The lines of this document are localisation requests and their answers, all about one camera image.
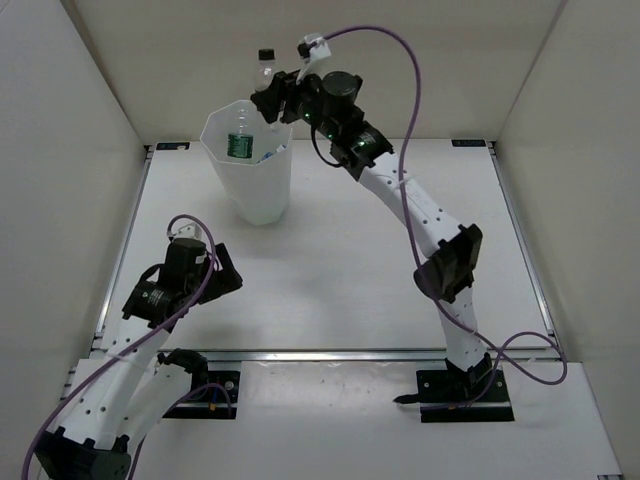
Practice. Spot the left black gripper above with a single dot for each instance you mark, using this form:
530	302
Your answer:
224	280

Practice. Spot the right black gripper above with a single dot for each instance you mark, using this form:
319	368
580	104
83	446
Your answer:
286	87

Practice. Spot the clear bottle black cap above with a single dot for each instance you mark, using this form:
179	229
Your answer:
266	66

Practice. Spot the clear bottle green label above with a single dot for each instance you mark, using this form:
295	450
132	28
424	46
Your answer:
240	140

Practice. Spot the clear bottle blue cap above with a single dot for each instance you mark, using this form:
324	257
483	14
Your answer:
281	148

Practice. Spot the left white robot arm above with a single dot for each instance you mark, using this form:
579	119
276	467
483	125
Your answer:
99	435

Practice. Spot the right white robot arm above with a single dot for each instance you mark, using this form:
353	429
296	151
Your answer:
449	251

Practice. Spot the white octagonal plastic bin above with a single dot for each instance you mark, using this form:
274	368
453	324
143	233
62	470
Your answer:
259	192

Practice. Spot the left blue table sticker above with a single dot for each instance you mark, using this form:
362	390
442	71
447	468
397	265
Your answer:
172	146

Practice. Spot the blue table sticker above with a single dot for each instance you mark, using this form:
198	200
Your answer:
172	146
468	143

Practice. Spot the right blue table sticker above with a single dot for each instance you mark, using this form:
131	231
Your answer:
468	143

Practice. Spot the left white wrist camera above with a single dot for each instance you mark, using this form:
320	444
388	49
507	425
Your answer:
189	231

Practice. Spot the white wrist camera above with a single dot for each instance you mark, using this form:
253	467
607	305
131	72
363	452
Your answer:
314	51
189	231

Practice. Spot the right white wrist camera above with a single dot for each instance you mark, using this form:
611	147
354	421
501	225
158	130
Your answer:
314	51

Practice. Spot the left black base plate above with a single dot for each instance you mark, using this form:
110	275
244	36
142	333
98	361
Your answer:
218	402

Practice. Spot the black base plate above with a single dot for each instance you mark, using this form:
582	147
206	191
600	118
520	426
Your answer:
441	400
218	402

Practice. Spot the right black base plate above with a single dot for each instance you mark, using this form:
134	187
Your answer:
441	400

